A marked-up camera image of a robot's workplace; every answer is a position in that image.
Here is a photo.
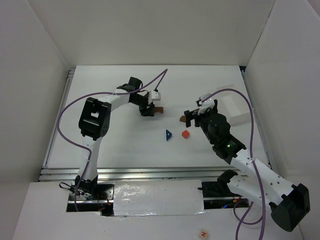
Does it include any brown wedge wood block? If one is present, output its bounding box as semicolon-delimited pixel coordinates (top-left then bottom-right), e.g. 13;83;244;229
179;115;186;123

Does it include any brown arch wood block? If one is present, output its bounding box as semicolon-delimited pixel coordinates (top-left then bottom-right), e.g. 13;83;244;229
154;106;164;114

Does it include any white perforated plastic basket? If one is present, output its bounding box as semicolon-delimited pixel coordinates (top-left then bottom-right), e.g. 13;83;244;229
214;90;251;126

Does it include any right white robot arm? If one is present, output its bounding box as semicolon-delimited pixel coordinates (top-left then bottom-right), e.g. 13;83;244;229
184;99;310;232

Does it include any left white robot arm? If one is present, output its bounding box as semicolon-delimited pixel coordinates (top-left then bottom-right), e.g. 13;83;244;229
56;77;161;197

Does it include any red cube wood block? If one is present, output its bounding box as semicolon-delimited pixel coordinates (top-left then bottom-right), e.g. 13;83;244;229
181;130;190;139

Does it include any blue triangle wood block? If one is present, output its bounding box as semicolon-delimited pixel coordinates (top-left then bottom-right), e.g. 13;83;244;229
165;129;173;141

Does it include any silver foil sheet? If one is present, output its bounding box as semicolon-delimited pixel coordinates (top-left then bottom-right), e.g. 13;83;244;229
113;179;205;217

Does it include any small letter N tile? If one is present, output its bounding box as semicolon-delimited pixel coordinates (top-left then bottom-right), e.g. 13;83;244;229
197;228;209;240

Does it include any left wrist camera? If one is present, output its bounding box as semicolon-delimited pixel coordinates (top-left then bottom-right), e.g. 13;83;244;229
148;90;161;104

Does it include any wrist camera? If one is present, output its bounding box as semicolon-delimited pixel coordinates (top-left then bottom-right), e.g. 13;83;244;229
196;93;216;115
148;90;161;104

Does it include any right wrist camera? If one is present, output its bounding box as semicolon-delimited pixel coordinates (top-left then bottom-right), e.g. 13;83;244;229
196;93;216;115

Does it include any aluminium rail frame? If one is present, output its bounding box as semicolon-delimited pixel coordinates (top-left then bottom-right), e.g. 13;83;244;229
38;66;279;182

